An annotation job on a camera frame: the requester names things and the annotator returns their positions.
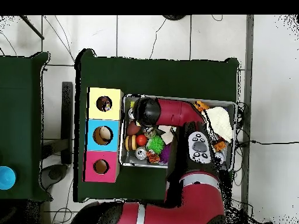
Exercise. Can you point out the green spiky ball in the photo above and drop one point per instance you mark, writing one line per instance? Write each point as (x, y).
(156, 144)

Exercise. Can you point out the orange ball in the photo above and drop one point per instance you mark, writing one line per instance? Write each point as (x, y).
(141, 140)

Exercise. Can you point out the cream knitted cloth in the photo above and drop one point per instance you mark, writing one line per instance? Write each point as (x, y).
(222, 123)

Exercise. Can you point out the toy hamburger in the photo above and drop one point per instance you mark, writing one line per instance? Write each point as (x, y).
(130, 142)

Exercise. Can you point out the plush tiger toy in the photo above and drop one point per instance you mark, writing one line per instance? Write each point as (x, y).
(154, 157)

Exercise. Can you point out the shallow clear mesh bin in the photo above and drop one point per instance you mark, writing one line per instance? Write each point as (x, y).
(130, 161)

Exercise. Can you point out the black metal rod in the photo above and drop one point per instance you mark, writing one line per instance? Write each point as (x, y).
(32, 27)

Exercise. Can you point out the large dark green tablecloth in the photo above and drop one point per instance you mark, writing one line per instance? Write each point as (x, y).
(163, 74)

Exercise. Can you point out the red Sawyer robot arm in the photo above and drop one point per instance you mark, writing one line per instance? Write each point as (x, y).
(177, 112)

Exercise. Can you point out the black stand bar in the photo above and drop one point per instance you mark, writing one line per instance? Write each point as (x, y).
(67, 116)

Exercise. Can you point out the dark green side tablecloth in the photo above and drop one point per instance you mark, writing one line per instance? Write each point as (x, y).
(18, 116)

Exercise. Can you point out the purple spiky toy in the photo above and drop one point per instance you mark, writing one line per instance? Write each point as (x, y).
(165, 154)

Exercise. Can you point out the small polka dot napkin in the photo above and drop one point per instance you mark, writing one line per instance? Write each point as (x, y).
(105, 105)

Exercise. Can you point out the plain wooden cube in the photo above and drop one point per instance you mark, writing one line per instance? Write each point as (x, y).
(168, 138)
(167, 128)

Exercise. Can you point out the wooden box with three holes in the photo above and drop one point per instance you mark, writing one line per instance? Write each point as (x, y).
(93, 112)

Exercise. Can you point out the blue plastic cup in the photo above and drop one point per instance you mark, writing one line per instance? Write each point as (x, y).
(7, 178)

